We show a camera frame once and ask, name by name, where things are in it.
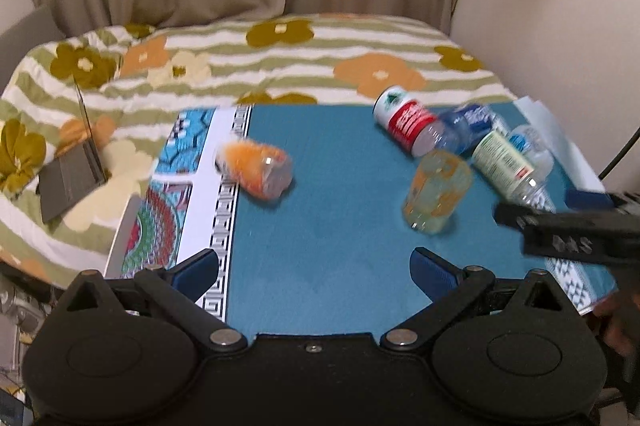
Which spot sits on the person's right hand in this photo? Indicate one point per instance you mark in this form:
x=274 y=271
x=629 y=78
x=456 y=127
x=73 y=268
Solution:
x=619 y=322

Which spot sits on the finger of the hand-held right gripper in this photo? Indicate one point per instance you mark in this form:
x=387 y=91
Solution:
x=514 y=217
x=590 y=199

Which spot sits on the clear glass cup orange print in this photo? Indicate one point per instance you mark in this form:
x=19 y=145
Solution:
x=436 y=192

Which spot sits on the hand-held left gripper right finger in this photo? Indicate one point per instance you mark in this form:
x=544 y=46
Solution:
x=434 y=275

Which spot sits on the grey laptop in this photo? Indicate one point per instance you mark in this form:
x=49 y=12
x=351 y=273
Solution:
x=70 y=171

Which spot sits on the floral striped blanket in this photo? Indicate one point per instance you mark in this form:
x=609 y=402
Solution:
x=310 y=55

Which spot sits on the white paper sheet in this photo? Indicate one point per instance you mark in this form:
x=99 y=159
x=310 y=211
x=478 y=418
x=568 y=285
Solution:
x=552 y=125

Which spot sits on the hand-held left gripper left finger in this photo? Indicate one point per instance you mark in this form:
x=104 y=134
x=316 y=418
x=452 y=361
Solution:
x=196 y=275

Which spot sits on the clear crumpled plastic bottle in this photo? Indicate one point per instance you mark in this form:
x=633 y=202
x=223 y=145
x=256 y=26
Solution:
x=532 y=145

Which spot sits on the red label plastic bottle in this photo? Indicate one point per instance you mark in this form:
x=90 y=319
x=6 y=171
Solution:
x=406 y=119

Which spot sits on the grey headboard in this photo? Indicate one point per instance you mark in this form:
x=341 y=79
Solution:
x=22 y=35

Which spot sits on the teal patterned mat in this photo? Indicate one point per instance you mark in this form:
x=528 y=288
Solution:
x=325 y=216

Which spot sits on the green label plastic bottle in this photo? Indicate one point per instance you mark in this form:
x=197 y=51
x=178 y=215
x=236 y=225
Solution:
x=506 y=165

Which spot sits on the blue label plastic bottle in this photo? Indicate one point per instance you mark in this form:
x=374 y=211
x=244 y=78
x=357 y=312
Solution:
x=472 y=121

